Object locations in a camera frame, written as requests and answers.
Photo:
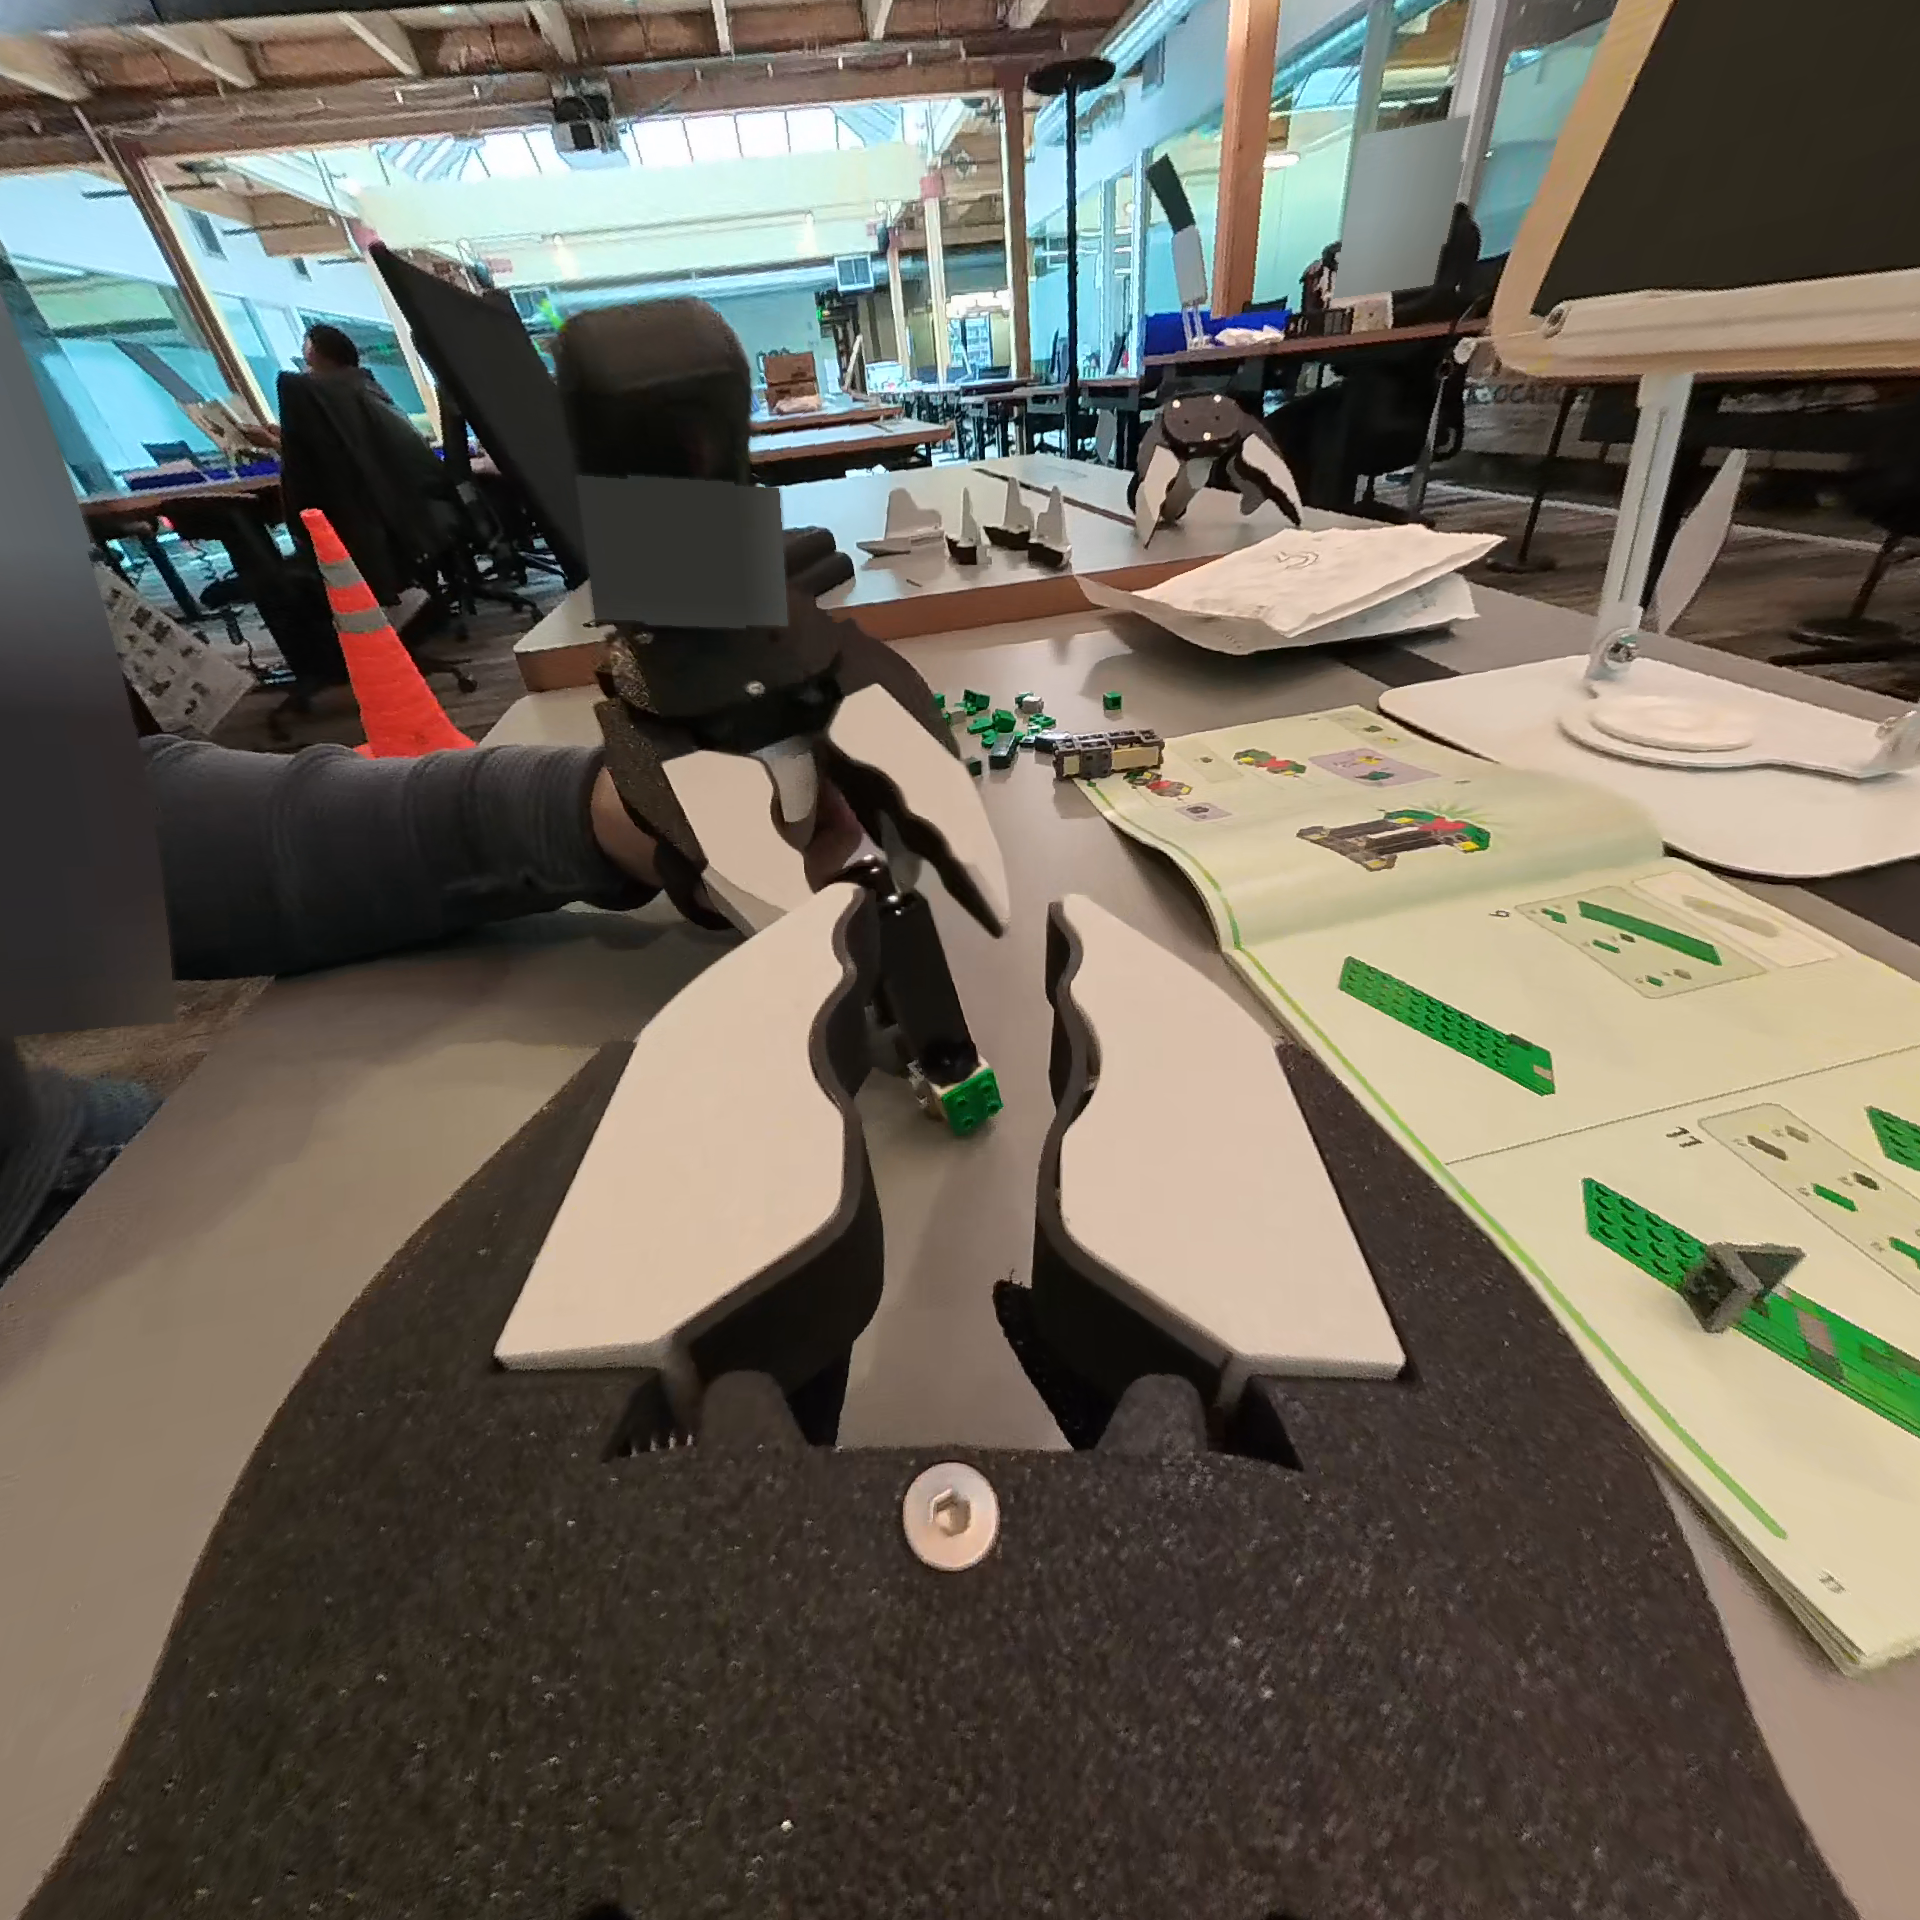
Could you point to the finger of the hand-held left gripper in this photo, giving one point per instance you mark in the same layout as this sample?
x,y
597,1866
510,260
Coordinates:
x,y
929,794
722,823

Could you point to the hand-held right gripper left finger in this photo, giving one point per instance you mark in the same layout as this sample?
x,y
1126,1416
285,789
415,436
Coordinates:
x,y
703,1183

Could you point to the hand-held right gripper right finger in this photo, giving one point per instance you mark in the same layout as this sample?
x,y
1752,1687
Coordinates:
x,y
1200,1183

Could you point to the black brick assembly green end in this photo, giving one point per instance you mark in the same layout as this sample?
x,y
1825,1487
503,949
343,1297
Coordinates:
x,y
916,974

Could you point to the grey and tan brick assembly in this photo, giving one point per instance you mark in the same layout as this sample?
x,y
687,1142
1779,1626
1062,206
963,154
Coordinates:
x,y
1109,749

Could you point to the person's left forearm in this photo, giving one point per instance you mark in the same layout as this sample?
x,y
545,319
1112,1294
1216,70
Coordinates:
x,y
376,856

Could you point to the grey desk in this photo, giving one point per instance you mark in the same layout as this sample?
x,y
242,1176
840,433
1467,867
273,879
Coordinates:
x,y
376,1124

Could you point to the person's left hand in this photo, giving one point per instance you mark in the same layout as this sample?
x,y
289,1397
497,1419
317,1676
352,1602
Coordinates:
x,y
625,833

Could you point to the scattered green small bricks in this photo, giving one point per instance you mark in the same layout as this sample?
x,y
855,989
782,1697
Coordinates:
x,y
987,729

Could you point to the black flat panel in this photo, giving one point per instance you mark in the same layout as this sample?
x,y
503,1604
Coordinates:
x,y
480,404

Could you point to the wood edged grey table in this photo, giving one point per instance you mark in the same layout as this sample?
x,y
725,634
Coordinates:
x,y
976,592

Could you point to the ceiling projector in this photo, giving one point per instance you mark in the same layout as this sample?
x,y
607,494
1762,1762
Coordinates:
x,y
585,120

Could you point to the black office chair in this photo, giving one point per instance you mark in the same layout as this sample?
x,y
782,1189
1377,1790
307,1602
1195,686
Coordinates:
x,y
360,480

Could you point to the green building instruction booklet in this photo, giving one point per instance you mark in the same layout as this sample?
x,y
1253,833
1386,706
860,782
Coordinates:
x,y
1380,884

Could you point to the orange traffic cone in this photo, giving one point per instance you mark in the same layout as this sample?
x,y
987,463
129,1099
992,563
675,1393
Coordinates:
x,y
376,662

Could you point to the white crumpled paper bag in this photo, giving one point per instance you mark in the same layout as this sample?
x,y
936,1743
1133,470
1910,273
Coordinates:
x,y
1305,577

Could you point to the idle black gripper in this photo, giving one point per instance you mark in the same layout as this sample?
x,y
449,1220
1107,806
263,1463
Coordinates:
x,y
1200,444

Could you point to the dark grey roof brick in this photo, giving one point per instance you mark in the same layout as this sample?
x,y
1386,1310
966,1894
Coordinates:
x,y
1733,1284

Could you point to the printed paper sheet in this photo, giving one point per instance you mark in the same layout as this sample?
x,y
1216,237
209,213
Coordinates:
x,y
172,662

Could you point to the person's leg in jeans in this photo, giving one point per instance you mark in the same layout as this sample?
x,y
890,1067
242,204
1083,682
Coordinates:
x,y
60,1156

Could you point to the wood framed dark screen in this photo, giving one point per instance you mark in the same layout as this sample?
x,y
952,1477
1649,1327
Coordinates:
x,y
1770,150

